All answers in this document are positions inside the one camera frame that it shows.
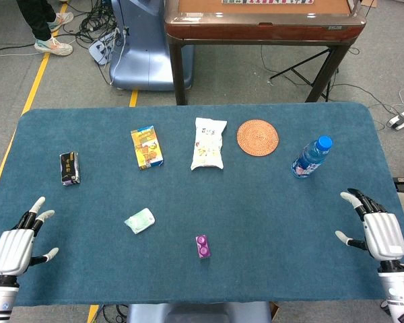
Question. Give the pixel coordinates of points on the white snack bag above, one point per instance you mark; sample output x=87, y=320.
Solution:
x=207, y=144

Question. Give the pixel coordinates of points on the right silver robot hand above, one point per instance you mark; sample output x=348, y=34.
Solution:
x=384, y=235

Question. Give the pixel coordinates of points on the round woven rattan coaster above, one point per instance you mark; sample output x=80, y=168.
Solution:
x=257, y=138

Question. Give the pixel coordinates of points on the blue felt table cloth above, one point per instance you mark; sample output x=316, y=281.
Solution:
x=256, y=208

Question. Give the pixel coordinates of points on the cardboard box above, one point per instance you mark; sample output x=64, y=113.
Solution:
x=365, y=2

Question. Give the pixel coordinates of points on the light blue robot pedestal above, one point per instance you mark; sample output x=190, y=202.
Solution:
x=144, y=64

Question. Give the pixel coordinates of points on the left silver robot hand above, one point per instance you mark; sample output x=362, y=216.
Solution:
x=13, y=249

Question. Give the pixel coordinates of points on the black snack carton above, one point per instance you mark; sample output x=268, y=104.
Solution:
x=69, y=168

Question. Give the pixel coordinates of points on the blue robot body base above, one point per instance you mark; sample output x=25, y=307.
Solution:
x=198, y=313

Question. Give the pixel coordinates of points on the white green tissue packet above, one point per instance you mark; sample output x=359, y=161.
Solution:
x=139, y=220

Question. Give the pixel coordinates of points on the purple building block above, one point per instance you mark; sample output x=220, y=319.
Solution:
x=202, y=246

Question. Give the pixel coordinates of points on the blue capped drink bottle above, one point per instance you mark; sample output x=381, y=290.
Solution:
x=309, y=158

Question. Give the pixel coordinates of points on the white power strip with plugs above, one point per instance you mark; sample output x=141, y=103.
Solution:
x=101, y=50

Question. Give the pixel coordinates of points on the yellow snack box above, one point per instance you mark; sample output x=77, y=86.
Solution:
x=146, y=148

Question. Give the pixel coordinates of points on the brown mahjong table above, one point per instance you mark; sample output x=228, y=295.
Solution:
x=266, y=28

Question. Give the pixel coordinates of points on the face-up mahjong tile row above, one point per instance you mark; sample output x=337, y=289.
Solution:
x=266, y=1

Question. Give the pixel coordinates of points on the person in white sneakers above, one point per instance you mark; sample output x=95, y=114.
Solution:
x=37, y=20

